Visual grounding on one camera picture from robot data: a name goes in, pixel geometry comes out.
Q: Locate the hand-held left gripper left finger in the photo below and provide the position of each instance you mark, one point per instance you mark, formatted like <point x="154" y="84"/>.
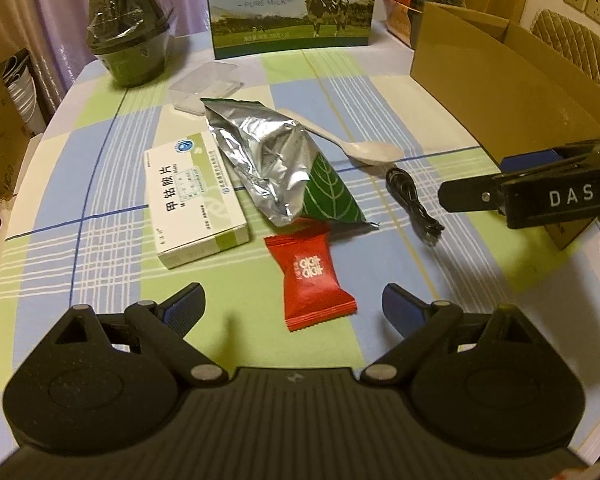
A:
<point x="182" y="305"/>

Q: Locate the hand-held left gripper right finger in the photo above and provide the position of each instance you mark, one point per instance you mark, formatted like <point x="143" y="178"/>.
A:
<point x="402" y="307"/>

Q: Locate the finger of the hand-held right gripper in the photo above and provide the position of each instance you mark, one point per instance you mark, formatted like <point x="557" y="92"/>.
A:
<point x="530" y="162"/>
<point x="467" y="195"/>

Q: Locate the red candy packet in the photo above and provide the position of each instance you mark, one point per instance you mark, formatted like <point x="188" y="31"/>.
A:
<point x="307" y="275"/>

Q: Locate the beige plastic spoon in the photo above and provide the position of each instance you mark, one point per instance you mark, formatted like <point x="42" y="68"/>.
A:
<point x="375" y="152"/>

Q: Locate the large white green medicine box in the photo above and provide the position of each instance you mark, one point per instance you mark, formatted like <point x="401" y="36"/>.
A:
<point x="195" y="200"/>

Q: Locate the silver green foil bag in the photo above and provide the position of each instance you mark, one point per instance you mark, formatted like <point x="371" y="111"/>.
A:
<point x="265" y="160"/>

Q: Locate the checked cloth desktop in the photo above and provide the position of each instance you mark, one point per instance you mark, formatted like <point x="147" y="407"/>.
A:
<point x="130" y="270"/>

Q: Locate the quilted chair back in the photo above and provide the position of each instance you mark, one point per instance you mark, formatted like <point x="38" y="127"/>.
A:
<point x="580" y="45"/>

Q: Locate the orange-brown box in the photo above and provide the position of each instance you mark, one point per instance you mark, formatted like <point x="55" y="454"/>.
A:
<point x="397" y="20"/>

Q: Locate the clear plastic box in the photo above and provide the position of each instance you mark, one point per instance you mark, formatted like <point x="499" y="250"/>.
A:
<point x="205" y="85"/>

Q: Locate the blue cow-print milk carton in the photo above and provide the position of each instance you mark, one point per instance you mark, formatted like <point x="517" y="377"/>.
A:
<point x="290" y="15"/>

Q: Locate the stack of white buckets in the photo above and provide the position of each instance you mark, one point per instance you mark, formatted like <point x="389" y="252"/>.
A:
<point x="22" y="95"/>

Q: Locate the purple beige curtain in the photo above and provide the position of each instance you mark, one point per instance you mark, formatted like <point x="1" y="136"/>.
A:
<point x="45" y="10"/>

